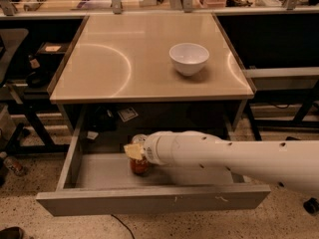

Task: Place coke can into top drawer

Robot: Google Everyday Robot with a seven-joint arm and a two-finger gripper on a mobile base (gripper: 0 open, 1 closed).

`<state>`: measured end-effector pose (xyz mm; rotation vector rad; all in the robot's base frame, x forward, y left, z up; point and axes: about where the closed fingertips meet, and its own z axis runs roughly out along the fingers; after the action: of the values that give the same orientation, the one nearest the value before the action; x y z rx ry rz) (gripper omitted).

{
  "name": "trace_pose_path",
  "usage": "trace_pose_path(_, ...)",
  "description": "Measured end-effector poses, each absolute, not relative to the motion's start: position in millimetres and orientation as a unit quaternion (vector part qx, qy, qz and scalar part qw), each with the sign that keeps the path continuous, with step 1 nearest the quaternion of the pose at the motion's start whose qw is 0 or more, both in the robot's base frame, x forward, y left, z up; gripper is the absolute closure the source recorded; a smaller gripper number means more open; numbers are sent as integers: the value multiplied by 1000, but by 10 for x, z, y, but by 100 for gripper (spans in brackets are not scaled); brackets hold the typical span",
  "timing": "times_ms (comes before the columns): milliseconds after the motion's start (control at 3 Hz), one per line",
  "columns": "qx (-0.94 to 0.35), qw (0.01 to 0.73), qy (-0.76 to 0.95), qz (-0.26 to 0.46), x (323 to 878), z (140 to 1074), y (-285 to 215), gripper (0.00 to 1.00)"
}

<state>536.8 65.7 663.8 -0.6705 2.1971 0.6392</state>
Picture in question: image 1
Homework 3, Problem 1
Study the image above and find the black desk frame left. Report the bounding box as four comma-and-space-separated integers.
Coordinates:
0, 83, 70, 156

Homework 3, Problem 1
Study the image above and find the black table leg right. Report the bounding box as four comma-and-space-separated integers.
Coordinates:
244, 104, 262, 141

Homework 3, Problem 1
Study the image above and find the dark shoe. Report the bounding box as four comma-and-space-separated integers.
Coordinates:
0, 227, 24, 239

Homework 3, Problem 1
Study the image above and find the black floor cable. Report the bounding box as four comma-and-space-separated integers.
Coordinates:
110, 214, 137, 239

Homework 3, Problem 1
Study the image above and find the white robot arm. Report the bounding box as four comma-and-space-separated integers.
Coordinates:
124, 131, 319, 198

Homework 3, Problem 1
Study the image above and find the plastic bottle on floor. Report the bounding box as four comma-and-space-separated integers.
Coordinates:
0, 151, 27, 176

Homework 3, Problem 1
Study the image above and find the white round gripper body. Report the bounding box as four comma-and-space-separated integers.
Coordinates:
144, 131, 175, 165

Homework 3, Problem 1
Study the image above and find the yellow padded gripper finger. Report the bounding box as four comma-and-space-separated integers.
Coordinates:
124, 143, 144, 160

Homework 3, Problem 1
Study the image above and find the grey open top drawer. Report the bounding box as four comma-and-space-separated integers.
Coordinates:
37, 113, 270, 216

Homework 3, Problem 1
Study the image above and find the red coke can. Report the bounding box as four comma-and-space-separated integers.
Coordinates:
130, 134, 150, 175

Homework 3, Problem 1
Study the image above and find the white bowl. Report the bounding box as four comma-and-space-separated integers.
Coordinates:
168, 43, 209, 77

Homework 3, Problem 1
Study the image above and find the white paper label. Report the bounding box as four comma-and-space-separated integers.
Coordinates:
118, 108, 139, 122

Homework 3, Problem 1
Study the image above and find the black office chair base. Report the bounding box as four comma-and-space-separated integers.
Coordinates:
303, 198, 319, 215

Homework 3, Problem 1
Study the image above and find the grey cabinet with beige top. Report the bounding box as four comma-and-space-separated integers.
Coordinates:
50, 12, 254, 119

